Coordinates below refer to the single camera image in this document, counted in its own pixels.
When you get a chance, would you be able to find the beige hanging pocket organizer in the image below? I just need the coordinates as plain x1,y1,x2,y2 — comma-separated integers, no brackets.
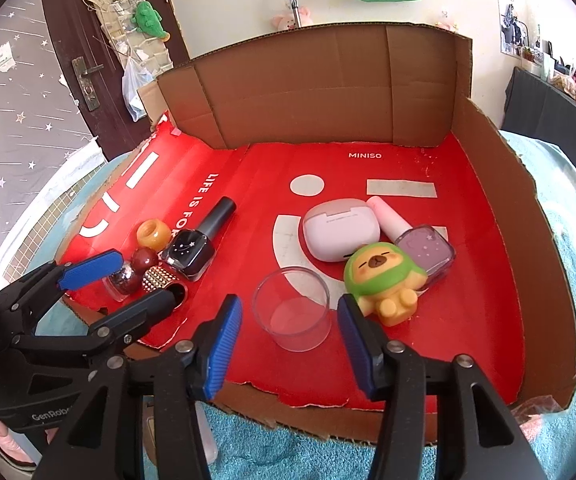
80,0,174,91

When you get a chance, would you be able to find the green hooded capybara toy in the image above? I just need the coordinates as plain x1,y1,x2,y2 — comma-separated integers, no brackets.
344,242,428,328

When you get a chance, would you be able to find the person's left hand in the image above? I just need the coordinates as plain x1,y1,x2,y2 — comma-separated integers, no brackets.
0,417,36,467

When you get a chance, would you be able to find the clear hanging plastic bag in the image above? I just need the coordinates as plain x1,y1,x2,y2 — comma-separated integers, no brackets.
120,57,156,122

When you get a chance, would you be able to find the metal door handle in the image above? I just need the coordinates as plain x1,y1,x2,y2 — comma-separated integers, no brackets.
71,57,105,112

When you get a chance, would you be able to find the table with dark blue cloth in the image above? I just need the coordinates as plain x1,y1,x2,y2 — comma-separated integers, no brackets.
500,66,576,181

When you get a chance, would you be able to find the green plush toy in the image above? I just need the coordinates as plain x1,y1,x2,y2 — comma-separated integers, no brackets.
129,1,171,42

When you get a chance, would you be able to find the clear glass cup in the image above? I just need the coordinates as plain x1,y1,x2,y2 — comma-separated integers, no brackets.
252,267,332,352

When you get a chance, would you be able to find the grey starry curtain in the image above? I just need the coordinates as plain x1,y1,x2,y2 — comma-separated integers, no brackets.
0,0,104,186

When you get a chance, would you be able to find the black starry nail polish bottle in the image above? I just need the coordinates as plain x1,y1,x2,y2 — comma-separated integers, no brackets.
160,196,238,282

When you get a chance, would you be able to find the glitter bottle red ball cap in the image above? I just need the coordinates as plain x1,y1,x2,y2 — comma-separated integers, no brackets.
102,247,160,303

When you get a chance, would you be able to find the dark brown door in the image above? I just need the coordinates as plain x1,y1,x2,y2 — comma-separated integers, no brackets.
38,0,191,161

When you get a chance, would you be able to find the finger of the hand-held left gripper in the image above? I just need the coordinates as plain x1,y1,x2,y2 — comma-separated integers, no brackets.
0,249,125,333
10,289,180,361

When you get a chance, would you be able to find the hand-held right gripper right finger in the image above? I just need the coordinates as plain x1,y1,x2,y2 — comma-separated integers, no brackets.
337,293,549,480

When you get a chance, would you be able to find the pink pig plush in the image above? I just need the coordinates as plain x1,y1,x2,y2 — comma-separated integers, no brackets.
271,7,314,31

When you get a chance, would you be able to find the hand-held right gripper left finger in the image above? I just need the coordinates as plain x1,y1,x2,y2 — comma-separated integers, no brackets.
30,294,245,480

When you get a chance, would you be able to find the white cloth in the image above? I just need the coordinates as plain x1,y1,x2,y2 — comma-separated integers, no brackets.
33,137,108,211

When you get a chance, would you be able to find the clear plastic wrap piece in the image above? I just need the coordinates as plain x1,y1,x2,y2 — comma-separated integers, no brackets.
510,394,569,436

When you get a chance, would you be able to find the red-lined cardboard box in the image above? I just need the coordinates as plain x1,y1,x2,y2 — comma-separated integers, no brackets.
60,22,576,448

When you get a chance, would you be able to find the pink nail polish bottle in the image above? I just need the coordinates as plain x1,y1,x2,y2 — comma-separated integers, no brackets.
366,196,456,291

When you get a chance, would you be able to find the yellow ring-shaped bead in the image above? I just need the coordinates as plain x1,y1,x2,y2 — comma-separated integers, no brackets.
135,218,173,251

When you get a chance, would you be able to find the gold studded cylinder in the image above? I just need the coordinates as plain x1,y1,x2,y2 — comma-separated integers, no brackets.
140,266,189,311

